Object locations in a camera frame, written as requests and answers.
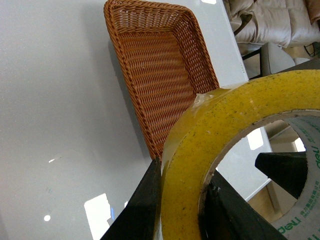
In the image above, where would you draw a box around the yellow packing tape roll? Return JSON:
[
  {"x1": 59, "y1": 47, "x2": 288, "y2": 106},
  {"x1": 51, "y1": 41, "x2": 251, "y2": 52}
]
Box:
[{"x1": 160, "y1": 69, "x2": 320, "y2": 240}]

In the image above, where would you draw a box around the brown wicker basket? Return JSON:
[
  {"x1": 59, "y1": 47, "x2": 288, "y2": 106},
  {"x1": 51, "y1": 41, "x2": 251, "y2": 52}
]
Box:
[{"x1": 103, "y1": 0, "x2": 220, "y2": 159}]

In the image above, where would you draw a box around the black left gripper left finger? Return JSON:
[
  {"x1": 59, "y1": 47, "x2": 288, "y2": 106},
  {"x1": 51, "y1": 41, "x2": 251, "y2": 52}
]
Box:
[{"x1": 101, "y1": 157, "x2": 161, "y2": 240}]

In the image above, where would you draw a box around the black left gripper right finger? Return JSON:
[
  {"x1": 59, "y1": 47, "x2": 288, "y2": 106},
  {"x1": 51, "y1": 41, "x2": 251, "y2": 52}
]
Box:
[{"x1": 202, "y1": 152, "x2": 308, "y2": 240}]

